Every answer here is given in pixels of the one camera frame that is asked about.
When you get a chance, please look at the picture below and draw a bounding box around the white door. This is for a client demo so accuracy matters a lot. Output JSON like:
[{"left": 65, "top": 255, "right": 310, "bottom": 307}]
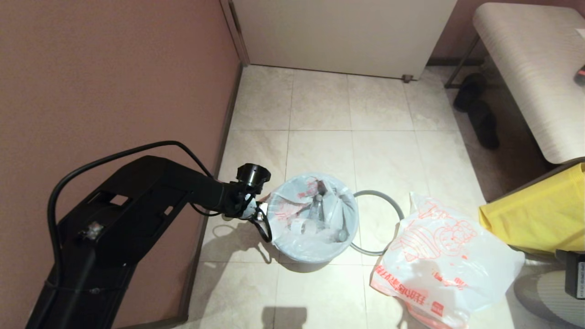
[{"left": 231, "top": 0, "right": 457, "bottom": 81}]

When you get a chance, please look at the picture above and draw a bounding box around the grey round cushion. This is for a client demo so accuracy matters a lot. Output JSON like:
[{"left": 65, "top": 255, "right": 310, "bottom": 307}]
[{"left": 513, "top": 270, "right": 585, "bottom": 329}]

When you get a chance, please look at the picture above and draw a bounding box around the beige wood-grain bench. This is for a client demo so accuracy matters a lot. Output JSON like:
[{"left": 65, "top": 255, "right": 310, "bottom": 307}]
[{"left": 473, "top": 2, "right": 585, "bottom": 164}]

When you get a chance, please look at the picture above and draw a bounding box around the clear plastic bottle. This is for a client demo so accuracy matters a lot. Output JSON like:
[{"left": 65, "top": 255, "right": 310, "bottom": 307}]
[{"left": 290, "top": 219, "right": 348, "bottom": 243}]

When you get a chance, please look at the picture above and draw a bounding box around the used white red-print trash bag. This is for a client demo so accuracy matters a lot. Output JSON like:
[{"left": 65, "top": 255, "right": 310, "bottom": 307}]
[{"left": 258, "top": 173, "right": 359, "bottom": 257}]

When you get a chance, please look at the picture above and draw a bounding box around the grey metal bench leg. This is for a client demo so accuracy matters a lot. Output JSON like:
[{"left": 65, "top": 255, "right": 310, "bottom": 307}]
[{"left": 443, "top": 35, "right": 480, "bottom": 89}]

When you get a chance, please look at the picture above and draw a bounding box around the black slipper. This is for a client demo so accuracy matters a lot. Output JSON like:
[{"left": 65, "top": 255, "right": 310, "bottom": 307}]
[
  {"left": 452, "top": 73, "right": 487, "bottom": 112},
  {"left": 466, "top": 100, "right": 500, "bottom": 149}
]

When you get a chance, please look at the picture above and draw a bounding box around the beige door frame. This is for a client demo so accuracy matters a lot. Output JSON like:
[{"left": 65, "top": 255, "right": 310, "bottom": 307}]
[{"left": 220, "top": 0, "right": 251, "bottom": 66}]

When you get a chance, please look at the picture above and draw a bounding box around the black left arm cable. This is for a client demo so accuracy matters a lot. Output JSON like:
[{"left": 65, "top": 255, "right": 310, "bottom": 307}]
[{"left": 47, "top": 140, "right": 273, "bottom": 329}]

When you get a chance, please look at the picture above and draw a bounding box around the grey bin retaining ring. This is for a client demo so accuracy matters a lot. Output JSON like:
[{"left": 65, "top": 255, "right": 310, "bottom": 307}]
[{"left": 350, "top": 190, "right": 405, "bottom": 255}]

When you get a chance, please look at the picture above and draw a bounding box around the new white red-print plastic bag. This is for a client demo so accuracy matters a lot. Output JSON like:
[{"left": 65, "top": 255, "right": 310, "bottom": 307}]
[{"left": 370, "top": 192, "right": 526, "bottom": 329}]

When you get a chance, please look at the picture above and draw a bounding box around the yellow fabric bag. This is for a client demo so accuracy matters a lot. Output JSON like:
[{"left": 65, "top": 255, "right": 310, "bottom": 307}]
[{"left": 479, "top": 162, "right": 585, "bottom": 254}]

